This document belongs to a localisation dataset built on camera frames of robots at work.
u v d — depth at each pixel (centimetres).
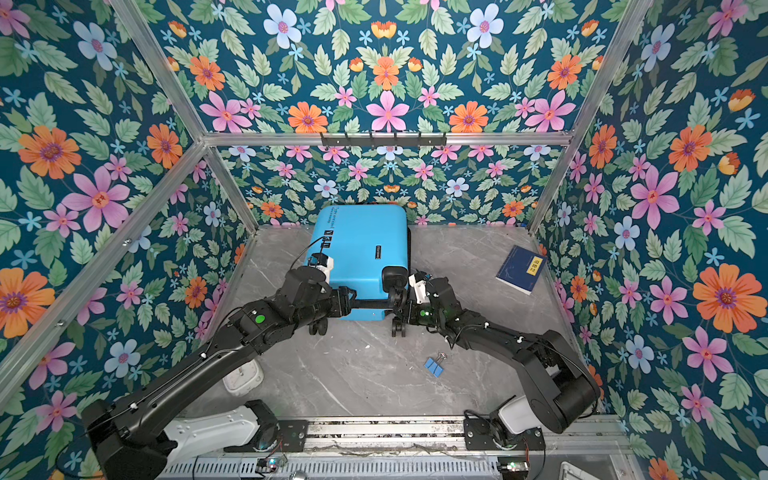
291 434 73
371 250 85
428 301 80
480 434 73
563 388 44
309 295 55
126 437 38
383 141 93
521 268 106
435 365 84
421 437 75
